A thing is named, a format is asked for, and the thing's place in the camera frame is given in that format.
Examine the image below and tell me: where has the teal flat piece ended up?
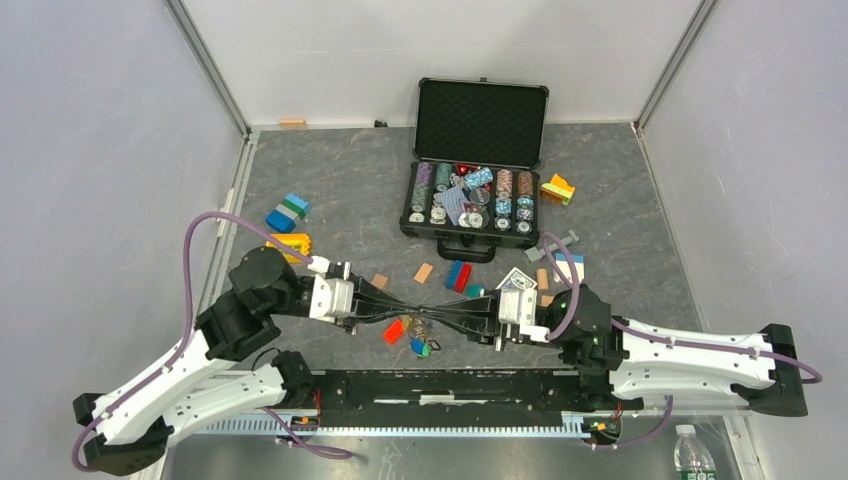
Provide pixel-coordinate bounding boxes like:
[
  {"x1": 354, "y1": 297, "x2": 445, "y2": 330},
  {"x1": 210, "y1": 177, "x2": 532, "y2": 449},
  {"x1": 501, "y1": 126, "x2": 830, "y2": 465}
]
[{"x1": 464, "y1": 284, "x2": 485, "y2": 298}]

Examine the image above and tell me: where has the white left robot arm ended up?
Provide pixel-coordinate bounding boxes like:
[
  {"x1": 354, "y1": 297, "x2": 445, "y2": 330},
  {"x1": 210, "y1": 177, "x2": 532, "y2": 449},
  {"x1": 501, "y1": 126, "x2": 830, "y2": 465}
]
[{"x1": 72, "y1": 246, "x2": 416, "y2": 476}]

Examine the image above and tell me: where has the orange flat block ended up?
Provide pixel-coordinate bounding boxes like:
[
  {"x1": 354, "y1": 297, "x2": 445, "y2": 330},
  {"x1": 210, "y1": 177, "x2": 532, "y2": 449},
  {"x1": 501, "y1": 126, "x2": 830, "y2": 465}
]
[{"x1": 413, "y1": 263, "x2": 433, "y2": 284}]

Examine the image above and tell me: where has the black poker chip case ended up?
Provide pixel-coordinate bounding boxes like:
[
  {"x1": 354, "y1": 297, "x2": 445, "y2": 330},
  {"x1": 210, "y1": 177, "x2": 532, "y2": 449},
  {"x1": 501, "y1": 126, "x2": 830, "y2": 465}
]
[{"x1": 399, "y1": 78, "x2": 550, "y2": 263}]

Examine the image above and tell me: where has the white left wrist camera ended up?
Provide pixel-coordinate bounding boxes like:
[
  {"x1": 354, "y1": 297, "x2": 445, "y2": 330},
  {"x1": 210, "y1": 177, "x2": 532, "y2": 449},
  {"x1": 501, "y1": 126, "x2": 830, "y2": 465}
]
[{"x1": 308, "y1": 256, "x2": 354, "y2": 323}]

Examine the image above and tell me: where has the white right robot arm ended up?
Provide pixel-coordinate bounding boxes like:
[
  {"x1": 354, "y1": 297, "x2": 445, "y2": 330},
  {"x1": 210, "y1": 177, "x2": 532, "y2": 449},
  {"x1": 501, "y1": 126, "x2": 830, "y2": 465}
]
[{"x1": 418, "y1": 285, "x2": 808, "y2": 417}]

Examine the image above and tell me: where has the blue grey green brick stack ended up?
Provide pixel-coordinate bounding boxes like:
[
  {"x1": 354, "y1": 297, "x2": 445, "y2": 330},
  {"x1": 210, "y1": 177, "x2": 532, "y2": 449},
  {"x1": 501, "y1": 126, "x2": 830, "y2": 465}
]
[{"x1": 265, "y1": 193, "x2": 311, "y2": 233}]

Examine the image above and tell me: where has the blue red brick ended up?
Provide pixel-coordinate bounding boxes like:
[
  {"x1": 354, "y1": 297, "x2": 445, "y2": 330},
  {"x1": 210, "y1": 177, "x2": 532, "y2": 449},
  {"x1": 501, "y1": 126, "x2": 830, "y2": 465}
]
[{"x1": 445, "y1": 260, "x2": 472, "y2": 294}]

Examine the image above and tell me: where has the yellow orange brick pile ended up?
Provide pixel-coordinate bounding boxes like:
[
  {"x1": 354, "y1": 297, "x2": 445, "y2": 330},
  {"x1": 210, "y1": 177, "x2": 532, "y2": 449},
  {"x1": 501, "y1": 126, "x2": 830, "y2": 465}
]
[{"x1": 540, "y1": 174, "x2": 576, "y2": 206}]

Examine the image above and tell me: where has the grey plastic bolt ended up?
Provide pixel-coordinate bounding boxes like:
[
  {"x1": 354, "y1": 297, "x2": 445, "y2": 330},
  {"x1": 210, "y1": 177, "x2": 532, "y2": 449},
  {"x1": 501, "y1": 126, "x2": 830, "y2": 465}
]
[{"x1": 523, "y1": 230, "x2": 579, "y2": 265}]

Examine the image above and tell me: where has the wooden block on ledge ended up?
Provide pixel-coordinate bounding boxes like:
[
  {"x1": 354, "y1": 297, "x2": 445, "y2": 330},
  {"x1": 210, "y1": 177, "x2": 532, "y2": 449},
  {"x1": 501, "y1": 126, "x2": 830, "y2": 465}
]
[{"x1": 278, "y1": 118, "x2": 307, "y2": 130}]

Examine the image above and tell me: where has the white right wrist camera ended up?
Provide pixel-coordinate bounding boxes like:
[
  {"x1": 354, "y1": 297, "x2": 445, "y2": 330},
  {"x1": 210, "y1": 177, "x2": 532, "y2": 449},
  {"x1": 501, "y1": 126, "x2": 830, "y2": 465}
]
[{"x1": 497, "y1": 288, "x2": 550, "y2": 343}]

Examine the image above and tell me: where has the blue key tag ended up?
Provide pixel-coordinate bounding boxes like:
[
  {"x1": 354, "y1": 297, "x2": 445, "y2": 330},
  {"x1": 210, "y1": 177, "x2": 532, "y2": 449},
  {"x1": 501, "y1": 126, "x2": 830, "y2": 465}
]
[{"x1": 410, "y1": 338, "x2": 429, "y2": 357}]

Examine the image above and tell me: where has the plastic water bottle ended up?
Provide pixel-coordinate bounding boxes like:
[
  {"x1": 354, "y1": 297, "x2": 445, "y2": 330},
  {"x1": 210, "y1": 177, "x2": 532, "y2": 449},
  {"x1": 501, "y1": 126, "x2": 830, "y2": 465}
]
[{"x1": 674, "y1": 424, "x2": 717, "y2": 480}]

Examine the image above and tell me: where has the blue white brick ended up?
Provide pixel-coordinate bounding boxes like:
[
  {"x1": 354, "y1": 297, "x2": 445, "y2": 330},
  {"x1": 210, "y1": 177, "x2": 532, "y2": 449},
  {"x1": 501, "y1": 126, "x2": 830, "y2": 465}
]
[{"x1": 554, "y1": 252, "x2": 585, "y2": 283}]

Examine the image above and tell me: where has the yellow window brick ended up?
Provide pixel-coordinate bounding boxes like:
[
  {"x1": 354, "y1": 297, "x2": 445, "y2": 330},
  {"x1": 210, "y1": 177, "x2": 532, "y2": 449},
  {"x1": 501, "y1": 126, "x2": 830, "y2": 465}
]
[{"x1": 271, "y1": 233, "x2": 311, "y2": 256}]

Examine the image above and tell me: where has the blue playing card box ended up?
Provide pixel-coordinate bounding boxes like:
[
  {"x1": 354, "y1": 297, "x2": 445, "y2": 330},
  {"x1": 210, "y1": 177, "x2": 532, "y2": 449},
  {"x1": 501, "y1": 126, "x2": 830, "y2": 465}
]
[{"x1": 497, "y1": 267, "x2": 538, "y2": 290}]

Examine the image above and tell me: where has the small wooden cube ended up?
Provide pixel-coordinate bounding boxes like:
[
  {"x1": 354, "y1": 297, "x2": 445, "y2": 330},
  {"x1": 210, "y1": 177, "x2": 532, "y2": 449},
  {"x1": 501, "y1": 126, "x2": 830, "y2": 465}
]
[{"x1": 371, "y1": 274, "x2": 389, "y2": 290}]

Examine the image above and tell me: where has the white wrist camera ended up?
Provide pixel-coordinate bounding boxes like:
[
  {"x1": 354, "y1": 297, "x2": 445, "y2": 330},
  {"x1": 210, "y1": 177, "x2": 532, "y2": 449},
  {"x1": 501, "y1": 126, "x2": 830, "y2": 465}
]
[
  {"x1": 497, "y1": 288, "x2": 550, "y2": 343},
  {"x1": 308, "y1": 256, "x2": 354, "y2": 323}
]

